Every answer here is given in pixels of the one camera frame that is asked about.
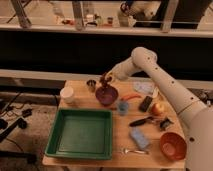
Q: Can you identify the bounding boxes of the small metal cup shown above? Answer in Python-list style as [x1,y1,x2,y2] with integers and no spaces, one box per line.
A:
[86,79,96,92]

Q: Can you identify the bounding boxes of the silver fork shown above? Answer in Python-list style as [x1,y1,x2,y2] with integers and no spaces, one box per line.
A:
[122,148,149,155]

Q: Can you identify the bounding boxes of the black binder clip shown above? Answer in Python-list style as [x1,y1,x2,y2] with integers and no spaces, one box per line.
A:
[159,118,172,131]

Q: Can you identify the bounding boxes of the purple bowl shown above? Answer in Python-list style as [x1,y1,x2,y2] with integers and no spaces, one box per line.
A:
[95,86,118,106]

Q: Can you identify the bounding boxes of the red yellow apple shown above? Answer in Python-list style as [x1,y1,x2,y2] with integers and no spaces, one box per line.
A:
[151,103,165,116]

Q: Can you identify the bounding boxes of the orange carrot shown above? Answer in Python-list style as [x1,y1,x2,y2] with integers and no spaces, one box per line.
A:
[121,94,141,101]

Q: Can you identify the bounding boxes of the clear plastic bag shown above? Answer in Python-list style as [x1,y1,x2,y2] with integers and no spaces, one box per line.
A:
[133,82,158,98]

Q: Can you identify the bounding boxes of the black rectangular block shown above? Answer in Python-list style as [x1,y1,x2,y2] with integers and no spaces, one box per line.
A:
[139,96,153,112]

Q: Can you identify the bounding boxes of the white cup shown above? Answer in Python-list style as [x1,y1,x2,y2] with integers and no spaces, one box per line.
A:
[60,87,74,103]

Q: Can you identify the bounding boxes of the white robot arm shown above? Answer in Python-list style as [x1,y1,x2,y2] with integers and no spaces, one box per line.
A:
[106,47,213,171]

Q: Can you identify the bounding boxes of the blue plastic cup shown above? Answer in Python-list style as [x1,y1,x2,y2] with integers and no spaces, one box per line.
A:
[117,101,129,115]

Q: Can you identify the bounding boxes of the blue sponge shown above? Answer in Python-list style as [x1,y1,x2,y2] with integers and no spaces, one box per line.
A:
[130,128,150,150]

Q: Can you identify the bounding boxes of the dark red grapes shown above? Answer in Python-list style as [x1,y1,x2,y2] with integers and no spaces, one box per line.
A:
[99,75,112,88]

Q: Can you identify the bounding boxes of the orange bowl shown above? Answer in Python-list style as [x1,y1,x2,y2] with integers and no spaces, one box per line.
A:
[159,132,187,161]

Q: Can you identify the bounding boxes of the green plastic tray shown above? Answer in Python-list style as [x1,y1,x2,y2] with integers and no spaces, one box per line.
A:
[45,109,113,160]

